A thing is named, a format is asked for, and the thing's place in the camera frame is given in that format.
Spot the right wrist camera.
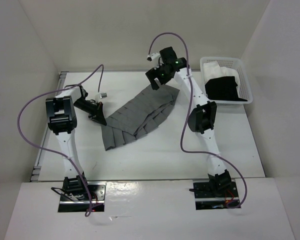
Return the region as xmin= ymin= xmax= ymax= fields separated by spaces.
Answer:
xmin=146 ymin=52 xmax=161 ymax=69

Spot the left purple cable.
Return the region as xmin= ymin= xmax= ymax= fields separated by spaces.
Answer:
xmin=16 ymin=64 xmax=105 ymax=217

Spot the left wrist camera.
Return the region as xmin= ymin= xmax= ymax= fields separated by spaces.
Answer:
xmin=94 ymin=92 xmax=108 ymax=102

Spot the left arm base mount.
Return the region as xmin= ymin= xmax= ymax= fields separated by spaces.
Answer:
xmin=51 ymin=181 xmax=108 ymax=213

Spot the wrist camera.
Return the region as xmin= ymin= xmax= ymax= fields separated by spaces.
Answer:
xmin=146 ymin=52 xmax=161 ymax=69
xmin=94 ymin=92 xmax=108 ymax=102

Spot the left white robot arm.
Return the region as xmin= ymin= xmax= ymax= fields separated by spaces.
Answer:
xmin=45 ymin=85 xmax=107 ymax=200

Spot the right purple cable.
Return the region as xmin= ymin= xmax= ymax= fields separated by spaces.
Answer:
xmin=147 ymin=32 xmax=249 ymax=209

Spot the white plastic basket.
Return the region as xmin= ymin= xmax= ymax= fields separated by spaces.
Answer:
xmin=199 ymin=56 xmax=253 ymax=105

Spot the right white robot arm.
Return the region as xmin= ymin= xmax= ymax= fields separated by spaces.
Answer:
xmin=145 ymin=46 xmax=232 ymax=197

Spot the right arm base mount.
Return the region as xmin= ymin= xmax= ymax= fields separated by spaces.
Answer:
xmin=189 ymin=180 xmax=241 ymax=210

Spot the white skirt in basket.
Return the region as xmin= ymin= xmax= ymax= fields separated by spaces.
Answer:
xmin=203 ymin=61 xmax=240 ymax=93

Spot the grey skirt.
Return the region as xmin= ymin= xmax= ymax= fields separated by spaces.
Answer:
xmin=101 ymin=85 xmax=180 ymax=151

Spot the purple cable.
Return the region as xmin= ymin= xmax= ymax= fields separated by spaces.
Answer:
xmin=147 ymin=32 xmax=249 ymax=209
xmin=16 ymin=64 xmax=105 ymax=217

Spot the black folded skirt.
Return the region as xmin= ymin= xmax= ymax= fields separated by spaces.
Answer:
xmin=205 ymin=76 xmax=247 ymax=102

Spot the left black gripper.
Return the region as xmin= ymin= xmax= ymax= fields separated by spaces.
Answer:
xmin=73 ymin=98 xmax=106 ymax=126

